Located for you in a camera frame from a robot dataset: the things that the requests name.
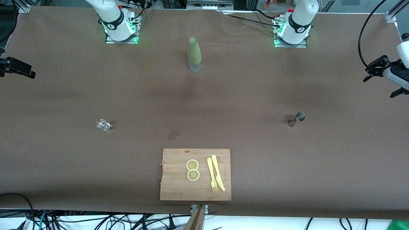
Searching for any wooden cutting board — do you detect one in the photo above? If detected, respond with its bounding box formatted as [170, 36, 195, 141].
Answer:
[157, 148, 232, 202]

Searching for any grey power strip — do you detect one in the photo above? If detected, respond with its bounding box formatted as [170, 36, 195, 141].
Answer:
[186, 0, 234, 11]

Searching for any thick black floor cable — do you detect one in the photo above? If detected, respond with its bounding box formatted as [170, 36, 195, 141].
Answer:
[0, 193, 35, 230]

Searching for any liquid spill puddle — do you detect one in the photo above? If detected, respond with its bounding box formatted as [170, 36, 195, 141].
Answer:
[167, 127, 189, 141]

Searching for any green cloth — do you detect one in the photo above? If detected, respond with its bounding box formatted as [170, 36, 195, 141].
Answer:
[387, 220, 409, 230]

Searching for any small clear glass beaker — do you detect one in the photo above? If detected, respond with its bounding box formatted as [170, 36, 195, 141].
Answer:
[95, 119, 111, 131]

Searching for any black base power cable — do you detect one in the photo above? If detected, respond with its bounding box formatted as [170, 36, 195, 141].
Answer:
[220, 9, 283, 26]

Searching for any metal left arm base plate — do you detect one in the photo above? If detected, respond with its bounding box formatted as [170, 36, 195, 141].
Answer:
[273, 18, 308, 48]

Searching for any aluminium profile post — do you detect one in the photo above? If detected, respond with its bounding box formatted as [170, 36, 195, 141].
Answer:
[184, 204, 209, 230]

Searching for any brown table cloth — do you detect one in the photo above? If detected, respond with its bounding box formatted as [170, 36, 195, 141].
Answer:
[0, 6, 409, 221]

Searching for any steel double jigger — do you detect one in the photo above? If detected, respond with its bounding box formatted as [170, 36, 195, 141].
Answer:
[287, 112, 306, 128]

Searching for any yellow plastic knife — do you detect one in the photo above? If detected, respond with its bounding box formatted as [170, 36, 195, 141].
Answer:
[211, 155, 226, 192]

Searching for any aluminium frame rail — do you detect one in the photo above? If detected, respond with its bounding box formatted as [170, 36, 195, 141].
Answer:
[13, 0, 31, 13]
[385, 0, 409, 23]

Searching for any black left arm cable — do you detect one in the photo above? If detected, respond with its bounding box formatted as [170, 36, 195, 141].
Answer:
[358, 0, 389, 69]

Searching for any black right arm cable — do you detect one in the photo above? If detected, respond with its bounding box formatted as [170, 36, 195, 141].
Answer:
[0, 0, 19, 42]

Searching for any yellow plastic fork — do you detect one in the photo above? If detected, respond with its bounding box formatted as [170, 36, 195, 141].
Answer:
[207, 157, 218, 193]

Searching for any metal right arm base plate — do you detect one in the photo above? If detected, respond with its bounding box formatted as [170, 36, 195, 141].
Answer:
[105, 14, 141, 44]

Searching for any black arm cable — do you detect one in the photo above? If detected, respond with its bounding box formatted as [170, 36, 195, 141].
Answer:
[0, 0, 19, 42]
[358, 0, 389, 69]

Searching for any green sleeved glass bottle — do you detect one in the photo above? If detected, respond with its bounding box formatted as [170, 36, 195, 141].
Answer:
[187, 37, 202, 73]

